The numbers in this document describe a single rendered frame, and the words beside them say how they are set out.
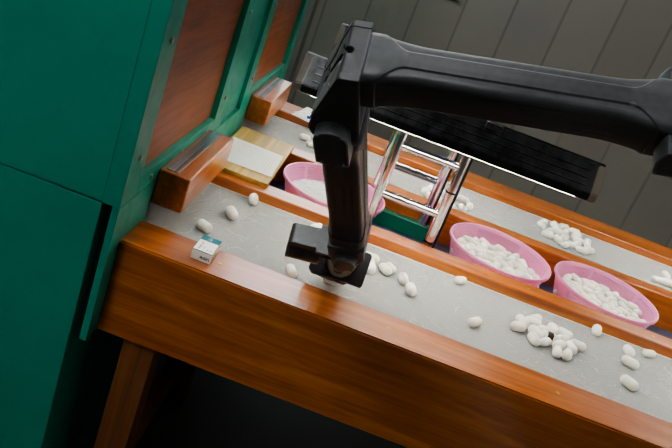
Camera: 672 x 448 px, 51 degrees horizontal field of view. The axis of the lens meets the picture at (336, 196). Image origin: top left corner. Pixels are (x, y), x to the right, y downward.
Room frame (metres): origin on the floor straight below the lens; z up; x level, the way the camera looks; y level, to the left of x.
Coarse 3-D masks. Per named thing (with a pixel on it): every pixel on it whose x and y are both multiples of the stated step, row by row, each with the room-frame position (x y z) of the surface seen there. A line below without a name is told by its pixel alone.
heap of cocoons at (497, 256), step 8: (464, 240) 1.69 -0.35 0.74; (472, 240) 1.70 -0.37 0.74; (480, 240) 1.74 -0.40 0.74; (472, 248) 1.65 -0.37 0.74; (480, 248) 1.68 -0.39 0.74; (488, 248) 1.72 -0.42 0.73; (496, 248) 1.73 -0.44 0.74; (504, 248) 1.74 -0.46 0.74; (480, 256) 1.63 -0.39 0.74; (488, 256) 1.64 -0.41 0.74; (496, 256) 1.65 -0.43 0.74; (504, 256) 1.68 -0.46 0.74; (512, 256) 1.69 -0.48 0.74; (496, 264) 1.60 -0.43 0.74; (504, 264) 1.63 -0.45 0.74; (512, 264) 1.64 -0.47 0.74; (520, 264) 1.67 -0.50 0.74; (512, 272) 1.59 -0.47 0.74; (520, 272) 1.61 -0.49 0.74; (528, 272) 1.65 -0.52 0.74
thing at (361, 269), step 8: (368, 256) 1.17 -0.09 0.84; (312, 264) 1.14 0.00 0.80; (320, 264) 1.14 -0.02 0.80; (328, 264) 1.10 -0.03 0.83; (360, 264) 1.16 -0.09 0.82; (368, 264) 1.16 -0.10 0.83; (320, 272) 1.14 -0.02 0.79; (328, 272) 1.14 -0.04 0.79; (336, 272) 1.10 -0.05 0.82; (352, 272) 1.15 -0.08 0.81; (360, 272) 1.15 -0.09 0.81; (344, 280) 1.14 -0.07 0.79; (352, 280) 1.14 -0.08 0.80; (360, 280) 1.14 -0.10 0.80
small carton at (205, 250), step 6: (204, 240) 1.10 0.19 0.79; (210, 240) 1.11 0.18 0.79; (216, 240) 1.12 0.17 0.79; (198, 246) 1.07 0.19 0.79; (204, 246) 1.08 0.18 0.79; (210, 246) 1.09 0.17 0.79; (216, 246) 1.10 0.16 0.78; (192, 252) 1.06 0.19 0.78; (198, 252) 1.06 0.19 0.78; (204, 252) 1.06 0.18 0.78; (210, 252) 1.07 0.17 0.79; (216, 252) 1.10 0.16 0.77; (198, 258) 1.06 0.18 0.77; (204, 258) 1.06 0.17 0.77; (210, 258) 1.06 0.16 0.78
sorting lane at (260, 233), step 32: (224, 192) 1.43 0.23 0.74; (160, 224) 1.18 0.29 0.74; (192, 224) 1.23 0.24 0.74; (224, 224) 1.28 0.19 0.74; (256, 224) 1.34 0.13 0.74; (288, 224) 1.39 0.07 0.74; (256, 256) 1.20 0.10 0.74; (384, 256) 1.42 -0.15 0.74; (320, 288) 1.17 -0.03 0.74; (352, 288) 1.22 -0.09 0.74; (384, 288) 1.27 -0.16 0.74; (416, 288) 1.32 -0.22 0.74; (448, 288) 1.38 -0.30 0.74; (480, 288) 1.44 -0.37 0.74; (416, 320) 1.19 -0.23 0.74; (448, 320) 1.24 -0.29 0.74; (512, 320) 1.34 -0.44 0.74; (544, 320) 1.40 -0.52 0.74; (512, 352) 1.21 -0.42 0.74; (544, 352) 1.26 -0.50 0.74; (608, 352) 1.36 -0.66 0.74; (640, 352) 1.42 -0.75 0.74; (576, 384) 1.18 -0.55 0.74; (608, 384) 1.23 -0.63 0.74; (640, 384) 1.28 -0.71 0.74
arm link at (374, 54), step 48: (336, 48) 0.75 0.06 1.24; (384, 48) 0.71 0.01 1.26; (336, 96) 0.70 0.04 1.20; (384, 96) 0.70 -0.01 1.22; (432, 96) 0.70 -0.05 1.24; (480, 96) 0.69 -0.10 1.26; (528, 96) 0.68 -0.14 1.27; (576, 96) 0.69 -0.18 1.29; (624, 96) 0.69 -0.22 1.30; (624, 144) 0.70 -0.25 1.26
